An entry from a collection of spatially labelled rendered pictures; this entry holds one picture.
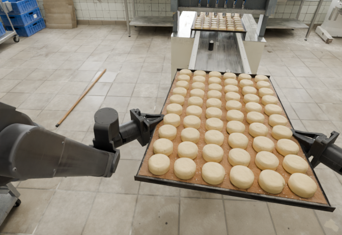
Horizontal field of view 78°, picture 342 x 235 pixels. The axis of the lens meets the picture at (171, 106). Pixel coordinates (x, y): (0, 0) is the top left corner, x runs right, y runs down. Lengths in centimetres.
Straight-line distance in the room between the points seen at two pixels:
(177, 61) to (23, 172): 169
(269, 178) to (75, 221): 137
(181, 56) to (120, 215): 126
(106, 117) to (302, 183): 45
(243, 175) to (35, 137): 41
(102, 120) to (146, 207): 114
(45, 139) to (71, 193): 158
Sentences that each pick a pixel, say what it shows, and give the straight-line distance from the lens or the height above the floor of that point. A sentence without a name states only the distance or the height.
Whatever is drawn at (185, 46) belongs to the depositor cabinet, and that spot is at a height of 77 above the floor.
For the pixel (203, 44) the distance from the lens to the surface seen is 161.
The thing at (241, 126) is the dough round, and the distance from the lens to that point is 62.
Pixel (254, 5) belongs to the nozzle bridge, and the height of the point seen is 107.
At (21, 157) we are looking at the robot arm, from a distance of 19.
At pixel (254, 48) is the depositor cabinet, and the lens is 179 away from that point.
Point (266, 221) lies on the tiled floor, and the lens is 167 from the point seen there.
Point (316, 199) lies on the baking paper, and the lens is 55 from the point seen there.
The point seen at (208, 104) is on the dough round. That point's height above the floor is 100.
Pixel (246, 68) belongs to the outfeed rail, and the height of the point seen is 90.
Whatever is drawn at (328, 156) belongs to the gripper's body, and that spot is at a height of 101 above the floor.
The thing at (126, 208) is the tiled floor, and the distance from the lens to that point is 161.
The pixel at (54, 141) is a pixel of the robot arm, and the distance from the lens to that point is 22.
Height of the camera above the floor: 142
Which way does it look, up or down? 38 degrees down
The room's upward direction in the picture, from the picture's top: straight up
